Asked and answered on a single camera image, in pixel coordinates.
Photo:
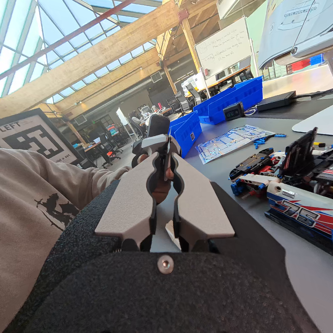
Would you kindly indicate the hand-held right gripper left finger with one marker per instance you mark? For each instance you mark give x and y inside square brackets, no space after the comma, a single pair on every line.
[127,205]

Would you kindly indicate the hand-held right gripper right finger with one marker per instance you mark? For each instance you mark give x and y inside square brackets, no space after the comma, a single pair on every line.
[203,208]

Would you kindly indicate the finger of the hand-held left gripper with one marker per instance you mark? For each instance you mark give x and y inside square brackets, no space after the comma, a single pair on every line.
[174,147]
[154,144]

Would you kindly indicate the holographic sticker sheet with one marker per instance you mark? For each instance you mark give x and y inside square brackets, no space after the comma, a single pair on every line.
[234,141]

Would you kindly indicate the wooden background desk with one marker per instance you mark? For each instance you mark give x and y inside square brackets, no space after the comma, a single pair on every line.
[161,111]

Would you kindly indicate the black desk mat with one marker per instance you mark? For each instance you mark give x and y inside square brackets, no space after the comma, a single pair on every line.
[286,112]

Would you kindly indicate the person's left hand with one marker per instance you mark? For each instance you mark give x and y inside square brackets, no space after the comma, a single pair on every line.
[162,187]

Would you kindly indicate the narrow blue plastic bin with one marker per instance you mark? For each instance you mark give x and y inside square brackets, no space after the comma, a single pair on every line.
[186,141]

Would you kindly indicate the black office chair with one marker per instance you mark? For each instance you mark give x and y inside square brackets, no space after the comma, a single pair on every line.
[172,104]
[194,92]
[183,101]
[106,148]

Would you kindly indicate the narrow standing whiteboard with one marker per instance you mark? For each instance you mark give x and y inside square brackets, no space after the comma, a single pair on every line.
[122,119]

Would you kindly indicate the pile of blue pins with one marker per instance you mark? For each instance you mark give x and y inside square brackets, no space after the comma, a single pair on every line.
[260,141]

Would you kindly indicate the toy brick race car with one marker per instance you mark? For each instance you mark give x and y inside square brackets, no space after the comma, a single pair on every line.
[294,210]

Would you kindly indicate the large whiteboard with writing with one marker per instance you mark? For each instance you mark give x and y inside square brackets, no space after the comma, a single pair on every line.
[223,46]

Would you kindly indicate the person's beige printed hoodie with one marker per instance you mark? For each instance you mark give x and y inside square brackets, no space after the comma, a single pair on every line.
[20,221]

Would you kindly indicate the black flat box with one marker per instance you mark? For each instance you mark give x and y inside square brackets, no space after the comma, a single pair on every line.
[275,100]

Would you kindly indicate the yellow toy axle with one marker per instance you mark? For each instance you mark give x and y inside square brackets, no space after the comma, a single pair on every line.
[318,143]

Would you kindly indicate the white stand base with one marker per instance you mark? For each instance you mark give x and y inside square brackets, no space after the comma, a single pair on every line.
[317,122]

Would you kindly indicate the small black camera device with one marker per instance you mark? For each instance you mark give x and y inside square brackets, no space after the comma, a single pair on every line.
[232,111]

